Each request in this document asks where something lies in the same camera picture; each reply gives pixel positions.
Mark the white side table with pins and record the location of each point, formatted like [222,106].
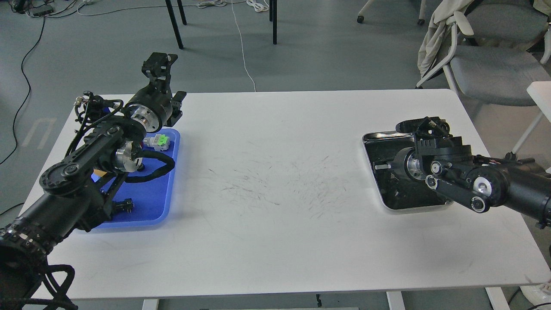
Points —
[540,93]

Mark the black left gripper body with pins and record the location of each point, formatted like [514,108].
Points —
[152,108]

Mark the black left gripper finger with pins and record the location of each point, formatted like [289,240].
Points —
[177,101]
[157,69]

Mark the shiny metal tray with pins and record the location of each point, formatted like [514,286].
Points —
[397,194]

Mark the grey office chair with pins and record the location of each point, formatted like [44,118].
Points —
[494,50]

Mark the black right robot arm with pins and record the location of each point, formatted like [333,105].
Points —
[486,182]

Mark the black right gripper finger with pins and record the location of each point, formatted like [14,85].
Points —
[385,166]

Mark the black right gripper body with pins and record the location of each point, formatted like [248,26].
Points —
[434,149]

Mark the grey green connector part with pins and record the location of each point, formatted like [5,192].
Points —
[159,142]

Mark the blue plastic tray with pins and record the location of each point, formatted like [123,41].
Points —
[151,199]

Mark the yellow push button switch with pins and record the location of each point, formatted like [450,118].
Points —
[99,173]

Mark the beige jacket on chair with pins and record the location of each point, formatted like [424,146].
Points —
[435,33]

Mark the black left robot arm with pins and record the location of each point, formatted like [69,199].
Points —
[79,190]

